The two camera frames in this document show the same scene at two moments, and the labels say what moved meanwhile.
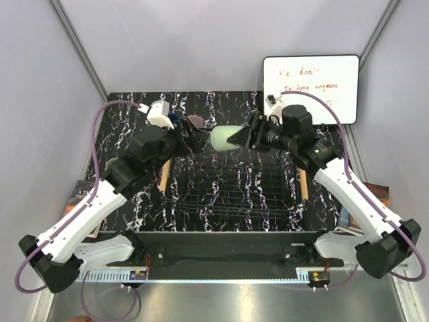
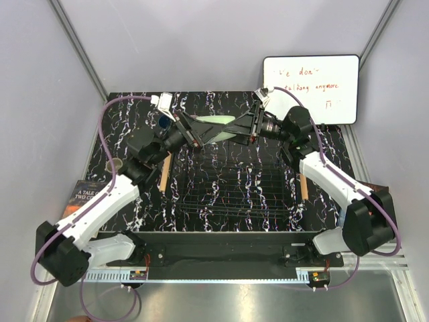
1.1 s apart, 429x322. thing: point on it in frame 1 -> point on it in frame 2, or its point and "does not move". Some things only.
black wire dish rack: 234,184 does not move
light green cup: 220,135 -> 219,119
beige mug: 108,164 does not move
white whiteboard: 334,80 does not move
